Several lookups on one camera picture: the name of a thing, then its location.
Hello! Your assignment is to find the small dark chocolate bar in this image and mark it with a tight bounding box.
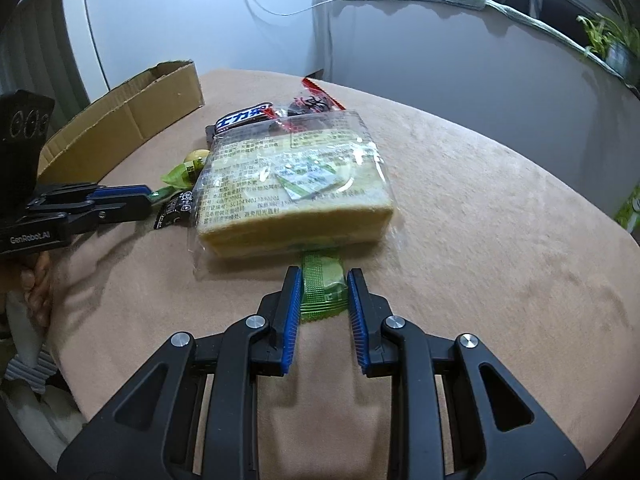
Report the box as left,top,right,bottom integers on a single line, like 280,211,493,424
204,102,278,141

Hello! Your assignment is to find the white cabinet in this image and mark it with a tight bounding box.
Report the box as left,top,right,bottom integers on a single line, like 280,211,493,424
60,0,326,106

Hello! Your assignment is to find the potted spider plant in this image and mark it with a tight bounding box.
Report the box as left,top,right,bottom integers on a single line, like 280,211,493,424
575,0,640,78

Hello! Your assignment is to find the brown cardboard box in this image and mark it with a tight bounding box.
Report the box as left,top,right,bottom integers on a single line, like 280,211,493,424
37,60,205,183

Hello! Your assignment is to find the dark clear snack packet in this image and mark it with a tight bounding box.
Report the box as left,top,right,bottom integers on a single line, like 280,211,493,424
150,186,197,231

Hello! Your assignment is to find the red-trimmed clear snack packet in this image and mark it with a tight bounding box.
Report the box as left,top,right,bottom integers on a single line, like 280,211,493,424
277,77,347,131

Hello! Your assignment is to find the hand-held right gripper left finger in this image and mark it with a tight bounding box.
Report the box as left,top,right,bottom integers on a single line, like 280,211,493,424
57,266,305,480

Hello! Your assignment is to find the green ribbed snack packet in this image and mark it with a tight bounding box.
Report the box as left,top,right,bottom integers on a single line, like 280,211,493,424
299,252,348,322

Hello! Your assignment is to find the person's left hand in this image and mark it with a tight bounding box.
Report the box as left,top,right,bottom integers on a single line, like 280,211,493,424
20,250,53,331

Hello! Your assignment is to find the striped white clothing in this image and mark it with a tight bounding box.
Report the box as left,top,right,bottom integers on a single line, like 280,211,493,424
0,290,86,456

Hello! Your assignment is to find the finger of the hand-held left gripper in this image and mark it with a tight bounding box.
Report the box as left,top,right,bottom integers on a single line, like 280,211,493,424
20,195,153,236
27,183,152,206

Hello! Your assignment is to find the grey ribbed panel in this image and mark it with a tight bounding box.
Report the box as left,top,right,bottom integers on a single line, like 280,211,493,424
0,0,108,126

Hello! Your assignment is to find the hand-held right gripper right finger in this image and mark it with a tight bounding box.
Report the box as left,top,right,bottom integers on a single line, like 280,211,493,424
346,267,586,480

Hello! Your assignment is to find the green yellow snack packet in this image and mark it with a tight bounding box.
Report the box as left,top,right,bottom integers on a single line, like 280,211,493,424
161,147,211,188

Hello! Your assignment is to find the clear-wrapped sliced bread loaf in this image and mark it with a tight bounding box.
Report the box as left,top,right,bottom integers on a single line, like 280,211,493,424
187,109,397,278

